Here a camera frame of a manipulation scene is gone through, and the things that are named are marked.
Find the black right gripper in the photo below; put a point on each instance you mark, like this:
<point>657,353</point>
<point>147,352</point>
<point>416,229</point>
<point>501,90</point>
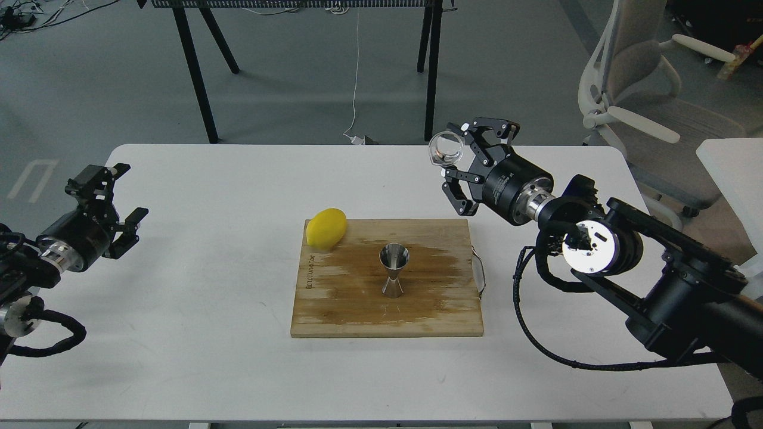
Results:
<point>500,178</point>

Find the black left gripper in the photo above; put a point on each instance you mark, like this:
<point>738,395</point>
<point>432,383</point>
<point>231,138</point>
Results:
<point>80,237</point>

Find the small clear glass cup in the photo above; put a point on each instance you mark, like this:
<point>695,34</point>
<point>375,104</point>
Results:
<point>446,149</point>

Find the steel double jigger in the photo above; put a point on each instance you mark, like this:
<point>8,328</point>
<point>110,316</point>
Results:
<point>394,257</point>

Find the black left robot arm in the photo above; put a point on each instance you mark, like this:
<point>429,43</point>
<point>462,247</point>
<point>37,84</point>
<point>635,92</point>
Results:
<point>24,272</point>

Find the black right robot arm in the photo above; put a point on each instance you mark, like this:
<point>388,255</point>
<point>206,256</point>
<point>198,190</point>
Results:
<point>682,301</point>

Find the grey office chair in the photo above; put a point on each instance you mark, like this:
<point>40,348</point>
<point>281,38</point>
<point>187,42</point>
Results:
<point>628,98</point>

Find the yellow lemon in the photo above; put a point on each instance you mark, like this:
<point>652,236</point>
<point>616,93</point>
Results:
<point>326,229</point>

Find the wooden cutting board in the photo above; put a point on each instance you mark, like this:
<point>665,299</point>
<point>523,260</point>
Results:
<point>338,293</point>

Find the black metal frame table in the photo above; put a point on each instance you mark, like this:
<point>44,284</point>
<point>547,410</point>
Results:
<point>302,54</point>

